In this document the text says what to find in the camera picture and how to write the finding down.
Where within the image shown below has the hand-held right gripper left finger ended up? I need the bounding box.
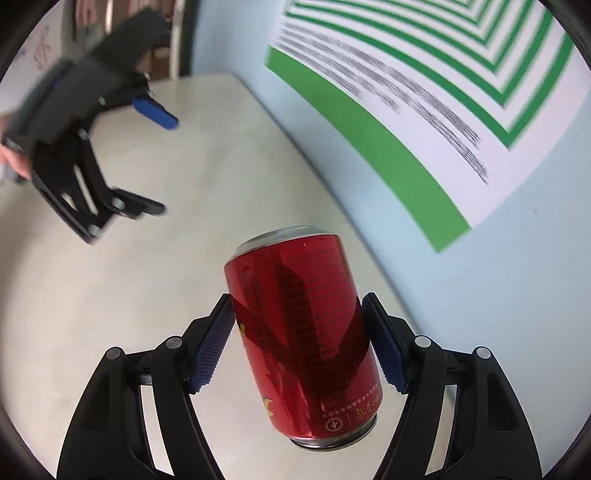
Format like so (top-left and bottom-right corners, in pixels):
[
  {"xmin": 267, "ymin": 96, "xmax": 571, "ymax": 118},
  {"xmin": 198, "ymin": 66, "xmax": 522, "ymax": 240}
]
[{"xmin": 56, "ymin": 293, "xmax": 236, "ymax": 480}]

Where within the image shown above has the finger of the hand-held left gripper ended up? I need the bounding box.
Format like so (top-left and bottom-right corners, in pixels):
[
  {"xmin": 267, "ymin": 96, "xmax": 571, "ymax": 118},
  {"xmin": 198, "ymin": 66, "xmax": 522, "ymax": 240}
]
[
  {"xmin": 98, "ymin": 78, "xmax": 180, "ymax": 131},
  {"xmin": 31, "ymin": 130, "xmax": 167, "ymax": 246}
]

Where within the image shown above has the red drink can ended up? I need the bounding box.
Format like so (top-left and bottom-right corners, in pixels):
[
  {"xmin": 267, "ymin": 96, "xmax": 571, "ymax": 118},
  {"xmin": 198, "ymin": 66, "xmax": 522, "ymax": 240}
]
[{"xmin": 224, "ymin": 225, "xmax": 385, "ymax": 450}]

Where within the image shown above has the person's left hand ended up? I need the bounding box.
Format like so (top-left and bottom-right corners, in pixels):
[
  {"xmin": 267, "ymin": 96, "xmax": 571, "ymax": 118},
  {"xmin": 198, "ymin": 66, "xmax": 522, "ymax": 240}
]
[{"xmin": 0, "ymin": 138, "xmax": 34, "ymax": 182}]

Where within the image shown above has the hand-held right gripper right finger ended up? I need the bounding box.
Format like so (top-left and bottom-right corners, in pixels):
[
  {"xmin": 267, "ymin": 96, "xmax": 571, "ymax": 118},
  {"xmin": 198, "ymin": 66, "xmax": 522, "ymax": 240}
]
[{"xmin": 361, "ymin": 292, "xmax": 543, "ymax": 480}]

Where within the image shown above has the green and white wall poster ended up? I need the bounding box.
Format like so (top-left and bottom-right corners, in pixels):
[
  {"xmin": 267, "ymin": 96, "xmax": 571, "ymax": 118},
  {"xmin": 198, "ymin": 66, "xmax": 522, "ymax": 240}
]
[{"xmin": 265, "ymin": 0, "xmax": 575, "ymax": 254}]

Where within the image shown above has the door frame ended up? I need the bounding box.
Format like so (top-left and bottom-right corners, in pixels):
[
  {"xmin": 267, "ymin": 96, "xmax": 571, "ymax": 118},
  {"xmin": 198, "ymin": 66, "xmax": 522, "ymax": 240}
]
[{"xmin": 168, "ymin": 0, "xmax": 200, "ymax": 78}]

